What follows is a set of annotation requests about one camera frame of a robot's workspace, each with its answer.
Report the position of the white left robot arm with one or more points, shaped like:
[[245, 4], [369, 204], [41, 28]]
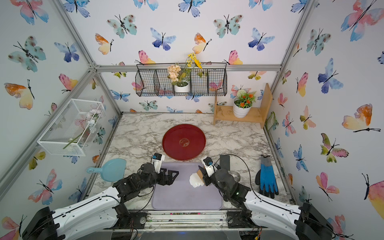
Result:
[[106, 210]]

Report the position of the green paper packet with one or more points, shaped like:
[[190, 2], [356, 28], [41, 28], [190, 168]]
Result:
[[271, 122]]

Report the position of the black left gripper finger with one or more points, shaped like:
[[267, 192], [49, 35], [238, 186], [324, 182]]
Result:
[[170, 177], [163, 172]]

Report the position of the black wire wall basket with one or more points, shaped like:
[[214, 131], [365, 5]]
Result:
[[152, 80]]

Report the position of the white mesh wall basket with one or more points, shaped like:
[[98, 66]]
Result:
[[66, 126]]

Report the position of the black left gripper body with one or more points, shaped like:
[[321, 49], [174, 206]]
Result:
[[155, 179]]

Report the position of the orange flower plant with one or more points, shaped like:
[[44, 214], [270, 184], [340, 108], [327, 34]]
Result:
[[245, 99]]

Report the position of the pink artificial flower stem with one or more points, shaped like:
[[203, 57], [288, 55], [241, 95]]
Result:
[[87, 124]]

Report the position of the blue rubber glove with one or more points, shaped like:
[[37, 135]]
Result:
[[266, 179]]

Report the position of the lavender silicone mat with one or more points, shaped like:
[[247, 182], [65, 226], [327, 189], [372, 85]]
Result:
[[181, 195]]

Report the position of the black handled strainer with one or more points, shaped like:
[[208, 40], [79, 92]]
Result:
[[226, 164]]

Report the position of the red round tray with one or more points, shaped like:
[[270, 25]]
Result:
[[184, 142]]

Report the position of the white dough piece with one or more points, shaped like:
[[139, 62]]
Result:
[[196, 181]]

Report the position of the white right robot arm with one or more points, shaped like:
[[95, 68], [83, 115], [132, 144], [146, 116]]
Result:
[[298, 222]]

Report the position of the white pot with flowers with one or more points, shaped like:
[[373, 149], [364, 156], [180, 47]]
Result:
[[181, 76]]

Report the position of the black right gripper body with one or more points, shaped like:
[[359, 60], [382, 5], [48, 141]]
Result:
[[214, 177]]

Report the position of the teal plastic scoop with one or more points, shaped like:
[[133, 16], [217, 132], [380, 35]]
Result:
[[112, 171]]

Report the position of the wooden shelf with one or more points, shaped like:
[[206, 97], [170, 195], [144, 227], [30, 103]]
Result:
[[256, 115]]

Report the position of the white ribbed flower pot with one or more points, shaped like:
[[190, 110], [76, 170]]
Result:
[[240, 112]]

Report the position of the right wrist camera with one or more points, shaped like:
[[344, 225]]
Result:
[[209, 166]]

